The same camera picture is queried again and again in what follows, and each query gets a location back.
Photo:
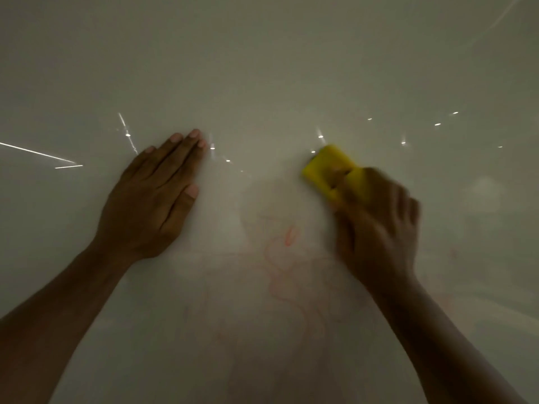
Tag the person's left hand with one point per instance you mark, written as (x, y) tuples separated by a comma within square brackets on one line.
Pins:
[(145, 210)]

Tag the person's right hand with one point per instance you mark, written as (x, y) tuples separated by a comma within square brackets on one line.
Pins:
[(379, 244)]

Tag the yellow whiteboard eraser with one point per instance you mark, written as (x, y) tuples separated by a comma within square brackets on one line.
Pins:
[(324, 166)]

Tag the white glossy whiteboard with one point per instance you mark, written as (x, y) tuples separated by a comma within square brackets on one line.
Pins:
[(269, 71)]

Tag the person's right forearm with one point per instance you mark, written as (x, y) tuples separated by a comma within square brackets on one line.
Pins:
[(438, 349)]

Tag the person's left forearm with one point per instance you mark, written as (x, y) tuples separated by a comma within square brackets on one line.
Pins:
[(54, 319)]

